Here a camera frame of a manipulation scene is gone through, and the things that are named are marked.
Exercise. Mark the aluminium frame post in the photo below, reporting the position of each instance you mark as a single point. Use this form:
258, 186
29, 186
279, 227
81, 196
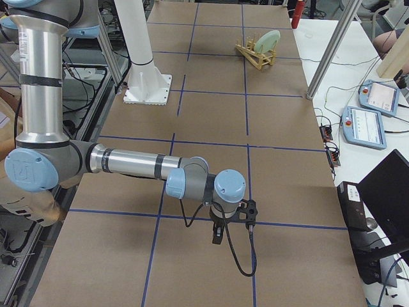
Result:
333, 45

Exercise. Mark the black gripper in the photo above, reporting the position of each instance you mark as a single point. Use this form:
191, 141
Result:
218, 221

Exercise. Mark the orange black connector block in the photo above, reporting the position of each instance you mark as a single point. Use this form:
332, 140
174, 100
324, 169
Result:
325, 128

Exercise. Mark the black monitor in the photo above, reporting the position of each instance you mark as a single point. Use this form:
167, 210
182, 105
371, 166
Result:
384, 191

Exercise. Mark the red cylinder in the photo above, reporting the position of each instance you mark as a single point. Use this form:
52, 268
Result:
298, 11

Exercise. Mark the near teach pendant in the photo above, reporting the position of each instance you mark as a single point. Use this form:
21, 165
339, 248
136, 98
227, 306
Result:
363, 127

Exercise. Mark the light green plate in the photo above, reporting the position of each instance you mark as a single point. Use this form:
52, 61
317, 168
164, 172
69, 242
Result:
267, 42

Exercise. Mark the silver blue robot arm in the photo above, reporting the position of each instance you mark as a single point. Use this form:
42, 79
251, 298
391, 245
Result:
45, 156

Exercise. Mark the teach pendant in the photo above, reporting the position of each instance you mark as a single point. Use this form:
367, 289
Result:
379, 97
363, 127

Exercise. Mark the black computer box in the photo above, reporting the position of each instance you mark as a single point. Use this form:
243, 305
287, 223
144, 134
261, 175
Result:
373, 257

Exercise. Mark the person in beige clothes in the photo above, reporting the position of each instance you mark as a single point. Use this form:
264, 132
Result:
39, 207

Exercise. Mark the wooden beam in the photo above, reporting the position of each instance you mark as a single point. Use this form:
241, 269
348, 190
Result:
392, 47

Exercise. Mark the wooden dish rack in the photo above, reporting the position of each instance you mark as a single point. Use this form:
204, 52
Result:
257, 59

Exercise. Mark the far teach pendant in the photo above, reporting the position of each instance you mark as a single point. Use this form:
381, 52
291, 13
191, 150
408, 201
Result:
379, 97

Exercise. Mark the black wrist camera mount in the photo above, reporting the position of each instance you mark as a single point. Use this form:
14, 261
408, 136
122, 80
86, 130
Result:
247, 212

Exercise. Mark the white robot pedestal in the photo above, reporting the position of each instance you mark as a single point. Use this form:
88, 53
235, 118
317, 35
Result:
145, 85

